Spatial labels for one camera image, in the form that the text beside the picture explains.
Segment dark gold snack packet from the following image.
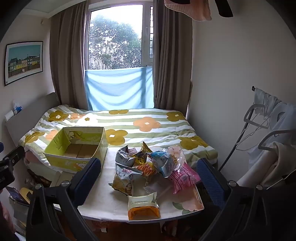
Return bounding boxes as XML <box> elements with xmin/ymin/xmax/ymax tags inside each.
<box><xmin>136</xmin><ymin>141</ymin><xmax>153</xmax><ymax>160</ymax></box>

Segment floral white tablecloth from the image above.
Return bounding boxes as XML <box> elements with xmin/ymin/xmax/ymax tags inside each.
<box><xmin>54</xmin><ymin>146</ymin><xmax>205</xmax><ymax>224</ymax></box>

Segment silver snack packet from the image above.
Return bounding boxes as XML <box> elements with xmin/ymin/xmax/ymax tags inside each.
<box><xmin>115</xmin><ymin>145</ymin><xmax>139</xmax><ymax>168</ymax></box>

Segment yellow-green cardboard box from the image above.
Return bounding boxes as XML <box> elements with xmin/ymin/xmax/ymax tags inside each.
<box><xmin>43</xmin><ymin>126</ymin><xmax>109</xmax><ymax>174</ymax></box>

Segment grey storage bin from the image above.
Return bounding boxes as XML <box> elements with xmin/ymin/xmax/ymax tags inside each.
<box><xmin>9</xmin><ymin>195</ymin><xmax>29</xmax><ymax>232</ymax></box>

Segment pink bed sheet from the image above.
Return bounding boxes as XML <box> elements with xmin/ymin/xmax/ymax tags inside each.
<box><xmin>23</xmin><ymin>151</ymin><xmax>50</xmax><ymax>172</ymax></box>

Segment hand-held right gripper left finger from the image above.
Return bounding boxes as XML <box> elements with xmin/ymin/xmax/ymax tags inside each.
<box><xmin>25</xmin><ymin>158</ymin><xmax>102</xmax><ymax>241</ymax></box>

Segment yellow flat object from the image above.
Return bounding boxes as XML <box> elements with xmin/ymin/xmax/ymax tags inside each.
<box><xmin>20</xmin><ymin>187</ymin><xmax>34</xmax><ymax>204</ymax></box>

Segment blue white snack packet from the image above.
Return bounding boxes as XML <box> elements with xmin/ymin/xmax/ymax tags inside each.
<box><xmin>148</xmin><ymin>151</ymin><xmax>183</xmax><ymax>178</ymax></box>

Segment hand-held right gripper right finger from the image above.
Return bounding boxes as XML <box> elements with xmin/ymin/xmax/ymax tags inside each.
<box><xmin>196</xmin><ymin>158</ymin><xmax>278</xmax><ymax>241</ymax></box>

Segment window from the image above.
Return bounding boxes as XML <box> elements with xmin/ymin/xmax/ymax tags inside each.
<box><xmin>84</xmin><ymin>1</ymin><xmax>154</xmax><ymax>71</ymax></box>

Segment grey headboard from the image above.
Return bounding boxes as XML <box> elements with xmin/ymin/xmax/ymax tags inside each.
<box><xmin>5</xmin><ymin>92</ymin><xmax>62</xmax><ymax>149</ymax></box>

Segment blue booklet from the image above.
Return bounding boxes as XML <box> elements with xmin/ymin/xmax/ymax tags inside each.
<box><xmin>5</xmin><ymin>185</ymin><xmax>23</xmax><ymax>204</ymax></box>

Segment grey corn snack packet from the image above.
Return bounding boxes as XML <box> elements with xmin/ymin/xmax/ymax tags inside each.
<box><xmin>109</xmin><ymin>168</ymin><xmax>142</xmax><ymax>196</ymax></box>

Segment cream orange snack packet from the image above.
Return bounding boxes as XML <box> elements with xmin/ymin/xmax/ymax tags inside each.
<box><xmin>128</xmin><ymin>192</ymin><xmax>161</xmax><ymax>220</ymax></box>

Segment light pink clear snack packet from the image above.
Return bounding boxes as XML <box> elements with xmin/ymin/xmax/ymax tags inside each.
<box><xmin>162</xmin><ymin>146</ymin><xmax>185</xmax><ymax>167</ymax></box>

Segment pale grey garment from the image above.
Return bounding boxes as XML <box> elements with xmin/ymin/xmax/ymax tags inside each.
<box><xmin>253</xmin><ymin>88</ymin><xmax>281</xmax><ymax>116</ymax></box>

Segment black clothes rack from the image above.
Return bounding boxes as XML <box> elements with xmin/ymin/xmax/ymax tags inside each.
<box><xmin>218</xmin><ymin>86</ymin><xmax>285</xmax><ymax>172</ymax></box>

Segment white garment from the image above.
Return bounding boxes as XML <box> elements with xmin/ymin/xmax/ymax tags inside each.
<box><xmin>238</xmin><ymin>102</ymin><xmax>296</xmax><ymax>186</ymax></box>

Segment framed wall poster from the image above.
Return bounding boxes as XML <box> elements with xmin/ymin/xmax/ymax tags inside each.
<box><xmin>4</xmin><ymin>41</ymin><xmax>44</xmax><ymax>87</ymax></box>

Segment floral striped blanket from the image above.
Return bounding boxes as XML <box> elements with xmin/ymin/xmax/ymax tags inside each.
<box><xmin>18</xmin><ymin>104</ymin><xmax>219</xmax><ymax>173</ymax></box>

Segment light blue cloth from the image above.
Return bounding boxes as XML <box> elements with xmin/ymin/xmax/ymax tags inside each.
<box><xmin>85</xmin><ymin>65</ymin><xmax>155</xmax><ymax>111</ymax></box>

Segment black hanging cloth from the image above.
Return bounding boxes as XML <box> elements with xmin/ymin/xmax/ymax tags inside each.
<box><xmin>214</xmin><ymin>0</ymin><xmax>233</xmax><ymax>17</ymax></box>

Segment grey clothes hanger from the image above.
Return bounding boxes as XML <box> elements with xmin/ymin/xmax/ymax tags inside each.
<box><xmin>243</xmin><ymin>104</ymin><xmax>270</xmax><ymax>130</ymax></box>
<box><xmin>258</xmin><ymin>129</ymin><xmax>296</xmax><ymax>151</ymax></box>

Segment brown curtain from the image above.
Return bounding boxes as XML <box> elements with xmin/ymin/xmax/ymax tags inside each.
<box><xmin>153</xmin><ymin>0</ymin><xmax>193</xmax><ymax>116</ymax></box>
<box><xmin>49</xmin><ymin>2</ymin><xmax>93</xmax><ymax>112</ymax></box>

